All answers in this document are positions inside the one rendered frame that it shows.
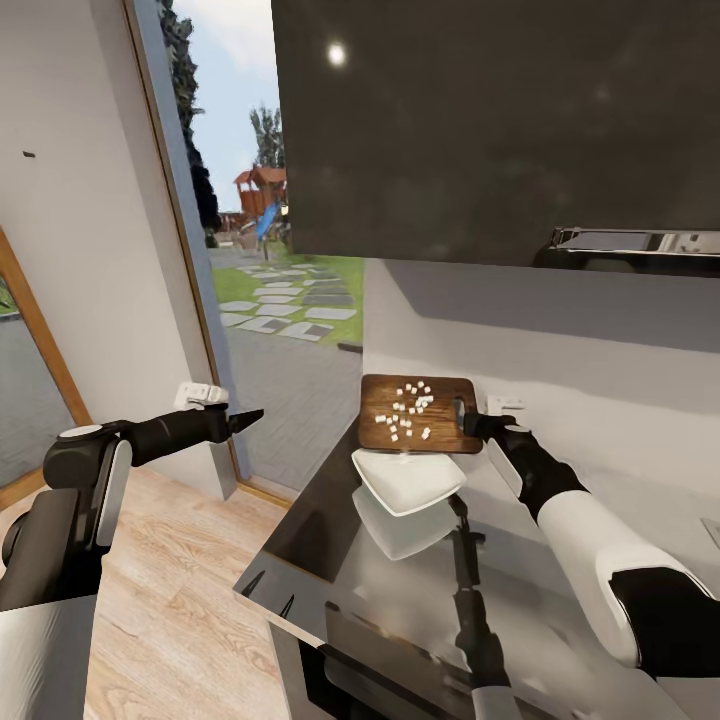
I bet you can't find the cutting board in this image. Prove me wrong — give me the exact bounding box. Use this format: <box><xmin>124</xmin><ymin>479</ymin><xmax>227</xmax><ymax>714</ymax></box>
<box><xmin>359</xmin><ymin>374</ymin><xmax>484</xmax><ymax>454</ymax></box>

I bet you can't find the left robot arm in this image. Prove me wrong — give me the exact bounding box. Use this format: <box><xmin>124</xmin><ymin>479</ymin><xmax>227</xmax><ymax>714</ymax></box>
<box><xmin>0</xmin><ymin>382</ymin><xmax>264</xmax><ymax>720</ymax></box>

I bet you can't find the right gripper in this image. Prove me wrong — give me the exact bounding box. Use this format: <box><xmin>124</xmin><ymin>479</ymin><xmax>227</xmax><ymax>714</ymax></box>
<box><xmin>463</xmin><ymin>413</ymin><xmax>516</xmax><ymax>439</ymax></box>

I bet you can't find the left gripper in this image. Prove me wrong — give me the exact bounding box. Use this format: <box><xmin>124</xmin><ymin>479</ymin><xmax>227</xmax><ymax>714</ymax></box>
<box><xmin>156</xmin><ymin>403</ymin><xmax>264</xmax><ymax>455</ymax></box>

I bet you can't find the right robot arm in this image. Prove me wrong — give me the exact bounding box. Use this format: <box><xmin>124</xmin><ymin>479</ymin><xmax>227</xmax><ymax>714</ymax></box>
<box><xmin>463</xmin><ymin>395</ymin><xmax>720</xmax><ymax>720</ymax></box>

